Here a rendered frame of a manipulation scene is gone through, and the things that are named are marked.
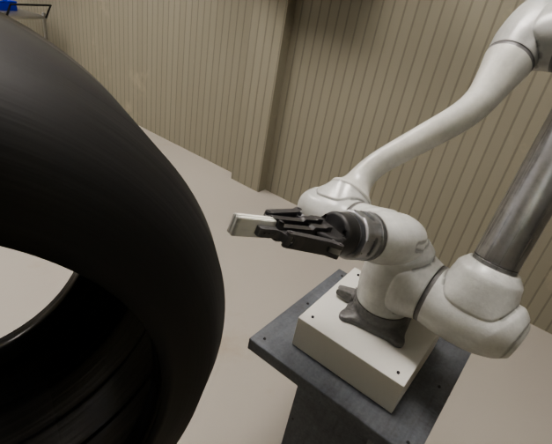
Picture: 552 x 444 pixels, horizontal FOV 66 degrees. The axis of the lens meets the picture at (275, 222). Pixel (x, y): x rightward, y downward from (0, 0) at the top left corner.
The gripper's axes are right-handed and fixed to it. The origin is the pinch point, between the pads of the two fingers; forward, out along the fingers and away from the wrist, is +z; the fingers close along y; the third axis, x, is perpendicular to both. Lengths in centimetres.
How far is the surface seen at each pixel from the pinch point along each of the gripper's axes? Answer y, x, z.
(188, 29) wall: -312, -12, -119
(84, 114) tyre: 14.6, -14.6, 28.9
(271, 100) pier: -213, 8, -150
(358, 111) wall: -156, -10, -177
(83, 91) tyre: 11.7, -15.5, 28.6
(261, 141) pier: -216, 40, -158
